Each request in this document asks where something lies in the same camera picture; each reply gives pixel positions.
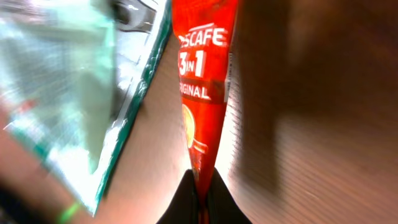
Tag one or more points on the red coffee stick sachet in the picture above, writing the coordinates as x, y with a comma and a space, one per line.
205, 31

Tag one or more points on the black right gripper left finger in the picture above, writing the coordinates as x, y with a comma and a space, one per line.
183, 208

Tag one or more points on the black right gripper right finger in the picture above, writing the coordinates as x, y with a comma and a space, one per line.
222, 208

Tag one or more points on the mint green wipe packet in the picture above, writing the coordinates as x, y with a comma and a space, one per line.
57, 74

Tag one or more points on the green 3M glove package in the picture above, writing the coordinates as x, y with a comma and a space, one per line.
142, 29

